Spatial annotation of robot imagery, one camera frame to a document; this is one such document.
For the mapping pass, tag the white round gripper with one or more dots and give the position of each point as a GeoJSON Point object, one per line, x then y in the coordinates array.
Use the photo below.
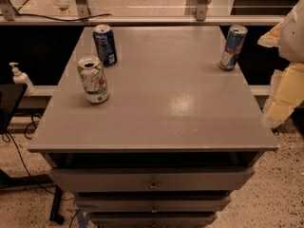
{"type": "Point", "coordinates": [294, 35]}

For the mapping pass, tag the blue silver Red Bull can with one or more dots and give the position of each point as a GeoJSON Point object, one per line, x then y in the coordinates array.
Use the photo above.
{"type": "Point", "coordinates": [233, 46]}

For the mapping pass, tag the dark blue Pepsi can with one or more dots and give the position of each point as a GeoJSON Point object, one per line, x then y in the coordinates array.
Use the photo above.
{"type": "Point", "coordinates": [103, 36]}

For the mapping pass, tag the white green 7up can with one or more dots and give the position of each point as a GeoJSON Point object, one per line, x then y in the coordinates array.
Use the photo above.
{"type": "Point", "coordinates": [91, 72]}

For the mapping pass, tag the grey drawer cabinet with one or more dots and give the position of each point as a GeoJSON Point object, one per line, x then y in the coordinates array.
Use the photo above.
{"type": "Point", "coordinates": [170, 106]}

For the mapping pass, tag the top grey drawer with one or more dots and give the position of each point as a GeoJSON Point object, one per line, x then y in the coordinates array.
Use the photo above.
{"type": "Point", "coordinates": [151, 179]}

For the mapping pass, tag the grey drawer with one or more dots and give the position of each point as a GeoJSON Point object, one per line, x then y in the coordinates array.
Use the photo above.
{"type": "Point", "coordinates": [153, 220]}
{"type": "Point", "coordinates": [153, 203]}
{"type": "Point", "coordinates": [151, 179]}

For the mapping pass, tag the bottom grey drawer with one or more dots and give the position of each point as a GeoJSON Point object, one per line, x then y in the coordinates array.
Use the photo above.
{"type": "Point", "coordinates": [153, 220]}

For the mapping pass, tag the middle grey drawer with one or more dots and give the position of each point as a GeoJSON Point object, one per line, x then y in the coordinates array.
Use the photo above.
{"type": "Point", "coordinates": [153, 203]}

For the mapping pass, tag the white pump soap bottle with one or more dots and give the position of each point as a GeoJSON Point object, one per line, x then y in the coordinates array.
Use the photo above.
{"type": "Point", "coordinates": [20, 77]}

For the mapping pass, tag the black side table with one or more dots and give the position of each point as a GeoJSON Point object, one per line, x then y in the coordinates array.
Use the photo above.
{"type": "Point", "coordinates": [10, 98]}

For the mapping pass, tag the metal window rail frame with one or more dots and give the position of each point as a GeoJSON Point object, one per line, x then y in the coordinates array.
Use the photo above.
{"type": "Point", "coordinates": [145, 12]}

